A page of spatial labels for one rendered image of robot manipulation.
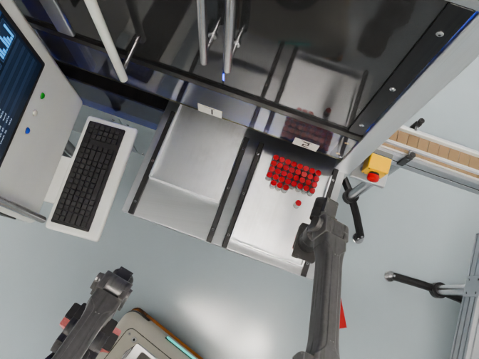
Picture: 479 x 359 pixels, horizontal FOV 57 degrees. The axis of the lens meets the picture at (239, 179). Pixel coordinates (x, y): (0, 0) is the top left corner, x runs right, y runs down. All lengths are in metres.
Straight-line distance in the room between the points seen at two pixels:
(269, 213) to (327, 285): 0.62
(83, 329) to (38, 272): 1.61
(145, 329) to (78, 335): 1.19
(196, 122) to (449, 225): 1.66
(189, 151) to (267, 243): 0.43
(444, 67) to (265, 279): 1.69
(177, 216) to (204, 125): 0.35
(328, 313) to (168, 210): 0.78
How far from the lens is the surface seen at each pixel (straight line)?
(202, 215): 1.55
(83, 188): 1.69
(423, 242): 2.67
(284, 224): 1.56
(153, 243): 2.44
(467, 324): 2.16
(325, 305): 0.96
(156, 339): 2.15
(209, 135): 1.62
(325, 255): 1.03
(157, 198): 1.57
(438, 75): 1.01
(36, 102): 1.51
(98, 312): 1.01
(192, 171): 1.58
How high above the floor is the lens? 2.40
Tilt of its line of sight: 75 degrees down
